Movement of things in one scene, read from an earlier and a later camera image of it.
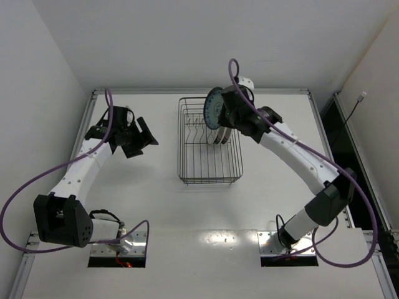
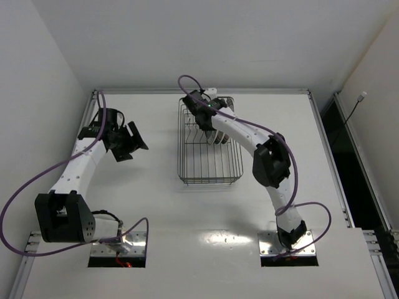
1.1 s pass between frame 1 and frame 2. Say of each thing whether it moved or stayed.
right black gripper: moved
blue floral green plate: moved
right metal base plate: stayed
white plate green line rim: stayed
